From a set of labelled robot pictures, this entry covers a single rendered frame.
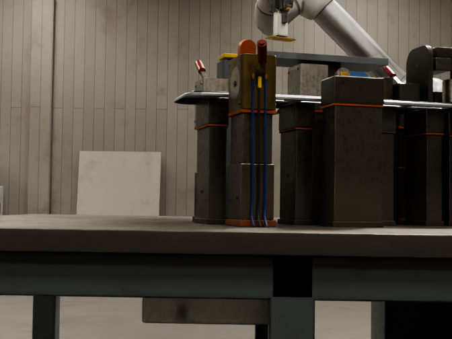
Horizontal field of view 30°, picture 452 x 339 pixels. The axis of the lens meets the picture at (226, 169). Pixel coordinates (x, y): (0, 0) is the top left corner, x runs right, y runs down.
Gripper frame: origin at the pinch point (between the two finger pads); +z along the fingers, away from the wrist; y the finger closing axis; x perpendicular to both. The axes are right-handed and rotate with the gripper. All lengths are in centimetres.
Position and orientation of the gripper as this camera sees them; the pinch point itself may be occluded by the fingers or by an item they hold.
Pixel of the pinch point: (280, 24)
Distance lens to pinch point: 241.7
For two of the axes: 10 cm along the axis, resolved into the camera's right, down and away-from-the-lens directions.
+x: 8.8, 0.4, 4.8
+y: 4.8, -0.3, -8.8
